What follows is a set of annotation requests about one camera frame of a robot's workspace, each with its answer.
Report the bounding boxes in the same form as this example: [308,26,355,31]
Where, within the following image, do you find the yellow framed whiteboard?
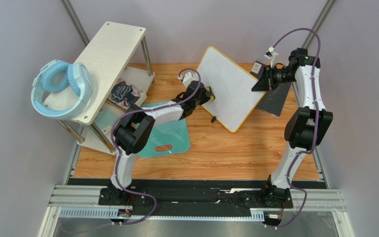
[197,46,265,133]

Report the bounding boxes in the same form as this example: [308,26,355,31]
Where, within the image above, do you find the yellow bone-shaped eraser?
[204,86,215,102]

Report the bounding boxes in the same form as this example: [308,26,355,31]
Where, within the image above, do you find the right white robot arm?
[251,48,333,207]

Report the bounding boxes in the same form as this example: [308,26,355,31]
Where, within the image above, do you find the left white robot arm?
[98,81,215,205]

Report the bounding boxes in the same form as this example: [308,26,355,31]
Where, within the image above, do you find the black notebook in plastic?
[250,61,291,117]

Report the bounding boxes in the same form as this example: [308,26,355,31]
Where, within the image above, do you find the teal cutting mat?
[137,101,190,158]

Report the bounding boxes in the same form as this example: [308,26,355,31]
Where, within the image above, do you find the dark floral book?
[106,78,147,112]

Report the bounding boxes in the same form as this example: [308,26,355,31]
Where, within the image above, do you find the white two-tier shelf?
[59,21,154,156]

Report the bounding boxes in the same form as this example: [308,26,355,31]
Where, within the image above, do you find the teal notebook on lower shelf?
[94,108,120,136]

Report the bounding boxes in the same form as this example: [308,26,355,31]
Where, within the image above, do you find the blue headphones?
[31,60,93,120]

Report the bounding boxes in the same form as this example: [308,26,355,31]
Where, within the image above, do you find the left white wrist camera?
[178,72,198,88]

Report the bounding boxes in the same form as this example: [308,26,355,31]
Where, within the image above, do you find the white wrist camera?
[178,72,198,88]
[264,47,279,67]

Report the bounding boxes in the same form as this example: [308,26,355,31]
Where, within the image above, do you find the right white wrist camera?
[264,47,279,67]

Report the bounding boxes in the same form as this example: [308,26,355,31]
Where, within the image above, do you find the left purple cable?
[110,68,202,226]

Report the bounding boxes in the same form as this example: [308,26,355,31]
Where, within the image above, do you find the purple cable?
[265,28,322,230]
[110,68,202,226]

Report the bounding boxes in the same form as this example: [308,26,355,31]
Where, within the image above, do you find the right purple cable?
[265,28,322,230]

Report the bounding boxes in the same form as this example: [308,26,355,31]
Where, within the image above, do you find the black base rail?
[109,179,294,217]

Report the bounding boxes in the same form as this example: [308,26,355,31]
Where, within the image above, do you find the slotted cable duct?
[59,208,265,222]

